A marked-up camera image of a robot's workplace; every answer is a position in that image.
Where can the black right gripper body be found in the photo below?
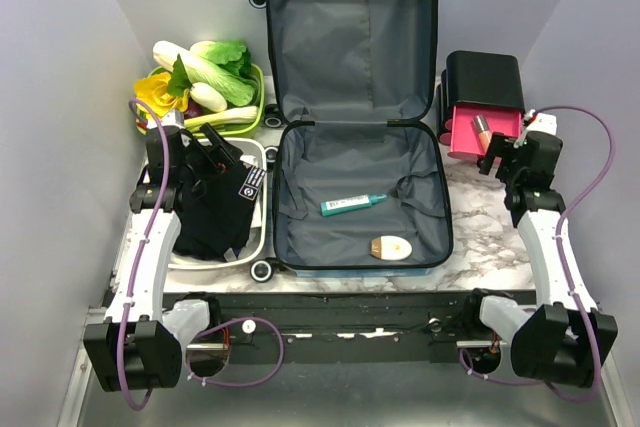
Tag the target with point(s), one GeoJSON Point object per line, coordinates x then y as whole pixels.
{"type": "Point", "coordinates": [508, 170]}

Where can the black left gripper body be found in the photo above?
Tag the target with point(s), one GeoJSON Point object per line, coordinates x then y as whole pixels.
{"type": "Point", "coordinates": [199, 162]}

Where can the brown foundation tube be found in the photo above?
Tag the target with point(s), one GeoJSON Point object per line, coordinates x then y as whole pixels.
{"type": "Point", "coordinates": [483, 132]}

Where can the black garment with label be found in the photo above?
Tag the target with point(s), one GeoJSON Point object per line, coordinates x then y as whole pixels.
{"type": "Point", "coordinates": [217, 200]}

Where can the black bag with pink trim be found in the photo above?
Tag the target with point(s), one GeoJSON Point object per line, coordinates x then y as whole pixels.
{"type": "Point", "coordinates": [477, 84]}

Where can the blue fish print suitcase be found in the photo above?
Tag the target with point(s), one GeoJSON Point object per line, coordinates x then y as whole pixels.
{"type": "Point", "coordinates": [354, 80]}

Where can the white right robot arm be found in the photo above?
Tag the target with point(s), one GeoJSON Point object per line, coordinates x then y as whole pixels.
{"type": "Point", "coordinates": [566, 339]}

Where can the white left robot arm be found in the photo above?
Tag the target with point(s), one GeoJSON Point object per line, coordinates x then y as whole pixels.
{"type": "Point", "coordinates": [139, 345]}

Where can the green white leek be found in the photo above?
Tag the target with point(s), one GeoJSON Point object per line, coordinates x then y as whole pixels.
{"type": "Point", "coordinates": [230, 121]}

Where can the white rectangular tray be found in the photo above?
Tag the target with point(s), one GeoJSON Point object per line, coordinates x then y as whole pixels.
{"type": "Point", "coordinates": [254, 154]}

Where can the green vegetable basket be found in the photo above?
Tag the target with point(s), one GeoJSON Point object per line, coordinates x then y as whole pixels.
{"type": "Point", "coordinates": [179, 83]}

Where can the purple onion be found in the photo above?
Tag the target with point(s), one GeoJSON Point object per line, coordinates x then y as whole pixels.
{"type": "Point", "coordinates": [194, 110]}

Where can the white radish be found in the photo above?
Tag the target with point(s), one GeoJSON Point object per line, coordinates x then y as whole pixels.
{"type": "Point", "coordinates": [208, 97]}

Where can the white napa cabbage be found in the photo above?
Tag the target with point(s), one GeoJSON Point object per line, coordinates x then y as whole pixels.
{"type": "Point", "coordinates": [236, 90]}

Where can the yellow flower cabbage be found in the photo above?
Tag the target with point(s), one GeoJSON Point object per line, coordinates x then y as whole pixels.
{"type": "Point", "coordinates": [153, 90]}

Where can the green leafy lettuce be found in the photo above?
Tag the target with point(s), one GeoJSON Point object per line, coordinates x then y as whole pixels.
{"type": "Point", "coordinates": [232, 55]}

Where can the teal tube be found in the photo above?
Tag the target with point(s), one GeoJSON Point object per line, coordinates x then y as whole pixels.
{"type": "Point", "coordinates": [339, 206]}

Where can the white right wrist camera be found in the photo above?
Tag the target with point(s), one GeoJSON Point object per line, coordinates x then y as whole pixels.
{"type": "Point", "coordinates": [535, 121]}

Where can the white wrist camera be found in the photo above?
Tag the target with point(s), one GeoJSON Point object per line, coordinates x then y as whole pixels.
{"type": "Point", "coordinates": [535, 121]}
{"type": "Point", "coordinates": [170, 122]}

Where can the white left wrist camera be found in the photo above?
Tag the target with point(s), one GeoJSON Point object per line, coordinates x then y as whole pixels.
{"type": "Point", "coordinates": [170, 122]}

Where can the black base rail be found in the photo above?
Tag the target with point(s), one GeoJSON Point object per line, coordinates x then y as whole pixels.
{"type": "Point", "coordinates": [348, 328]}

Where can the aluminium frame rail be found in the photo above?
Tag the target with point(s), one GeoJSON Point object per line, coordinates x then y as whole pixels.
{"type": "Point", "coordinates": [95, 363]}

